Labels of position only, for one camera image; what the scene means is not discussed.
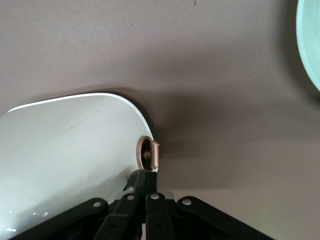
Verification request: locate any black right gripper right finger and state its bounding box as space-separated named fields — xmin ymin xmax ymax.
xmin=145 ymin=171 xmax=177 ymax=240

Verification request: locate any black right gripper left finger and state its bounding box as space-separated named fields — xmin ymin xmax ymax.
xmin=93 ymin=169 xmax=149 ymax=240

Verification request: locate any white two-slot toaster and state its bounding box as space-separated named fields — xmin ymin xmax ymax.
xmin=0 ymin=92 xmax=176 ymax=240

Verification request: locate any brown table cover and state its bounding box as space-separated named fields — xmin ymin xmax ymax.
xmin=0 ymin=0 xmax=320 ymax=240

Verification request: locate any pale green round plate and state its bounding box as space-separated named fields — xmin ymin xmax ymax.
xmin=295 ymin=0 xmax=320 ymax=92

